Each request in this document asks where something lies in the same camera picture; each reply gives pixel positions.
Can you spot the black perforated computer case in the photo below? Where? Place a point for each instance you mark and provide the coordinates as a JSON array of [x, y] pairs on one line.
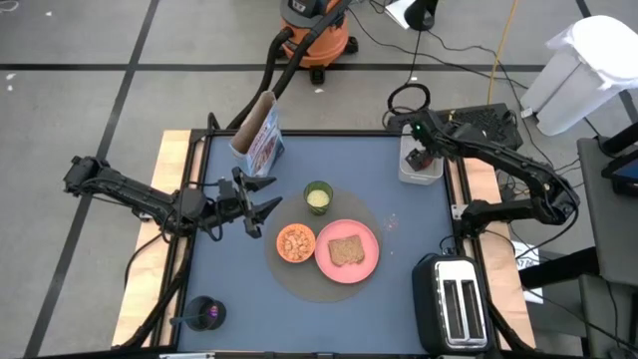
[[488, 119]]

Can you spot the black cup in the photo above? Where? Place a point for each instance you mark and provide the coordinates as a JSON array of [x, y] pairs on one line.
[[197, 319]]

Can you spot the scattered cereal crumbs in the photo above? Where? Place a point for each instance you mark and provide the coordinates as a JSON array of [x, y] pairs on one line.
[[391, 222]]

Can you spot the black tablet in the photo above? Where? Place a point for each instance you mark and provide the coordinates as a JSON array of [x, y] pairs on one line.
[[625, 174]]

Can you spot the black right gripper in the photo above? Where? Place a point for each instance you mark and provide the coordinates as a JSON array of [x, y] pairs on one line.
[[428, 133]]

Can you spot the brown bread slice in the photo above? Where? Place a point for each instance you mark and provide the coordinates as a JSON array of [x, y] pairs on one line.
[[346, 250]]

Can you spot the printed white paper sheet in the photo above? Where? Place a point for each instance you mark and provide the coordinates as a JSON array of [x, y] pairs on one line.
[[526, 251]]

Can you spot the blue cinnamon cereal box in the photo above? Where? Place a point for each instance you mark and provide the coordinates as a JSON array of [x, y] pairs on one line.
[[259, 139]]

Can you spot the green glass cup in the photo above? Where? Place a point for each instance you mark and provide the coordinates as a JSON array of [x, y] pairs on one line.
[[318, 198]]

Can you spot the black stand base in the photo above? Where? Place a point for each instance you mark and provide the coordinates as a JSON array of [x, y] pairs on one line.
[[421, 15]]

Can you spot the round woven placemat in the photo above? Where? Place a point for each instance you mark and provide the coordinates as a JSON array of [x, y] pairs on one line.
[[299, 284]]

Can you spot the black table frame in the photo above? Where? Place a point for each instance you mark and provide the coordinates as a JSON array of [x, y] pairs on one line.
[[324, 132]]

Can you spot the white plastic bin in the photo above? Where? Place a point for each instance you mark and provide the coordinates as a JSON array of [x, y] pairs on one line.
[[418, 177]]

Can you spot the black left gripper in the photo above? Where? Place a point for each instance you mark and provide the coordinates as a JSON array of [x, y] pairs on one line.
[[231, 207]]

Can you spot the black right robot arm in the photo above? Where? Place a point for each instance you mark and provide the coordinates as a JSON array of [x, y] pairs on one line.
[[498, 159]]

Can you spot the orange shop vacuum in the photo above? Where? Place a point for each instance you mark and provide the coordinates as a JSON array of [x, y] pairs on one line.
[[313, 45], [334, 45]]

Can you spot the grey desk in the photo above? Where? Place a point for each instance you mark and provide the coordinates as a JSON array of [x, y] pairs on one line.
[[613, 224]]

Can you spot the cinnamon cereal pieces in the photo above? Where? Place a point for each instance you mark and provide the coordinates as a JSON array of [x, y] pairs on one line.
[[296, 244]]

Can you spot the wooden side board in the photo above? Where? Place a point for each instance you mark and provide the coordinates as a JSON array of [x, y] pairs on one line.
[[508, 299], [142, 279]]

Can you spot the black and silver toaster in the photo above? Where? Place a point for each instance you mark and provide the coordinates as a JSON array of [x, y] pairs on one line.
[[448, 304]]

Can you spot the plain white paper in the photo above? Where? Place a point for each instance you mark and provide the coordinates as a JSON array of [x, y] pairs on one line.
[[399, 12]]

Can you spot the orange bowl of cereal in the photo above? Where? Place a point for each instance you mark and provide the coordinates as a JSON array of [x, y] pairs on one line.
[[280, 244]]

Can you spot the purple and teal spoon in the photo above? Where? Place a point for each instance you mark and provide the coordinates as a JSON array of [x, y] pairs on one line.
[[214, 313]]

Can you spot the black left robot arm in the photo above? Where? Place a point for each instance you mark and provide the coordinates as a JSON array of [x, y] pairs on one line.
[[124, 189]]

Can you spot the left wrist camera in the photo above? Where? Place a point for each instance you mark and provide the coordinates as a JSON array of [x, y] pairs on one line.
[[226, 189]]

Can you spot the white trash bin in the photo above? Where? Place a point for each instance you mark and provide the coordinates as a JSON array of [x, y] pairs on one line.
[[588, 65]]

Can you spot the pink plate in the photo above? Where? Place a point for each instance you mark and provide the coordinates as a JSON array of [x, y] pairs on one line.
[[349, 274]]

